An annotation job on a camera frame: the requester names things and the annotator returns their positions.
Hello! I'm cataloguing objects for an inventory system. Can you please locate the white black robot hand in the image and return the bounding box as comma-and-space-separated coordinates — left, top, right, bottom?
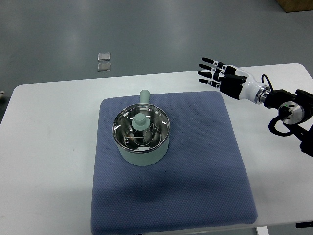
198, 57, 270, 103

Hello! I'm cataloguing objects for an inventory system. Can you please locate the glass lid with green knob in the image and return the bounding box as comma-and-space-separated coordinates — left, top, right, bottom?
112, 103, 170, 153

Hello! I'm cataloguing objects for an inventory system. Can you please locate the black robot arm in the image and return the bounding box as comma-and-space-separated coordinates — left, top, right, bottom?
198, 57, 313, 156

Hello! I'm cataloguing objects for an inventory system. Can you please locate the pale green cooking pot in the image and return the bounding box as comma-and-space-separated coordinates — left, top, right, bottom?
117, 90, 169, 166

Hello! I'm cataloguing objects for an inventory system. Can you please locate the brown cardboard box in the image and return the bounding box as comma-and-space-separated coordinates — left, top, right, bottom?
276, 0, 313, 13

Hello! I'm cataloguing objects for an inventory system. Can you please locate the blue quilted mat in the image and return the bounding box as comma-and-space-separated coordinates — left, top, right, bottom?
91, 91, 258, 235

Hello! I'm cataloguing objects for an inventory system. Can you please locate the lower floor socket plate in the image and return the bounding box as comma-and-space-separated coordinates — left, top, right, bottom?
97, 62, 111, 72

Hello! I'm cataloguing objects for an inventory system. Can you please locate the floor socket plate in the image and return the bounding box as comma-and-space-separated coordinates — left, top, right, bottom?
97, 52, 111, 61
97, 62, 111, 72

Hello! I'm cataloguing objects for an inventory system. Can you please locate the upper floor socket plate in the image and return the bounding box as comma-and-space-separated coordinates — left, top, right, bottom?
97, 52, 111, 61

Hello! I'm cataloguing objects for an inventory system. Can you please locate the white table leg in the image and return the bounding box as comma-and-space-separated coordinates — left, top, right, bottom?
255, 226, 269, 235

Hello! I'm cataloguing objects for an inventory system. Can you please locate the black table control panel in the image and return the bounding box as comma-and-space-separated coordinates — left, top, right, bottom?
295, 221, 313, 229

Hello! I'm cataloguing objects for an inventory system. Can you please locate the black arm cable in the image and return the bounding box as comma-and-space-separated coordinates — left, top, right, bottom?
261, 74, 275, 92

